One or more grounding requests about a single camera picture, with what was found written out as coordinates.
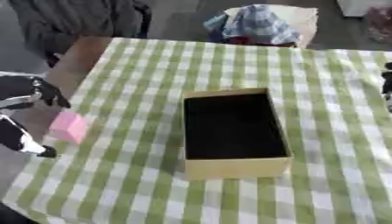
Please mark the person's forearm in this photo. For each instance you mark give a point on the person's forearm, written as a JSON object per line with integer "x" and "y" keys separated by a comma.
{"x": 69, "y": 73}

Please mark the pink block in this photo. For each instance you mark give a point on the pink block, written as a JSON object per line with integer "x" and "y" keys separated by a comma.
{"x": 69, "y": 127}

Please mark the bag with blue cloth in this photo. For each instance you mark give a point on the bag with blue cloth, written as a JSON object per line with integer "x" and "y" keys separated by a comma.
{"x": 260, "y": 24}

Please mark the person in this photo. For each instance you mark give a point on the person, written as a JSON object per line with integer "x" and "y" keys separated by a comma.
{"x": 71, "y": 23}

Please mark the tan cardboard box black inside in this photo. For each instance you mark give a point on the tan cardboard box black inside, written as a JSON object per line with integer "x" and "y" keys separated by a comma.
{"x": 235, "y": 132}

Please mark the pink patterned bag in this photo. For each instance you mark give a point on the pink patterned bag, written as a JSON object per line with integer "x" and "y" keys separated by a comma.
{"x": 380, "y": 24}

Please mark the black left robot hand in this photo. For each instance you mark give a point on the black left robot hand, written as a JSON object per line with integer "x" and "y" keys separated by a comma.
{"x": 15, "y": 90}

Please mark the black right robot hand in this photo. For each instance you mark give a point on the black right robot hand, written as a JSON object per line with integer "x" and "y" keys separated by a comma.
{"x": 387, "y": 84}

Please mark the white container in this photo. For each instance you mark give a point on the white container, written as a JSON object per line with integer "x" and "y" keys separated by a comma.
{"x": 363, "y": 7}

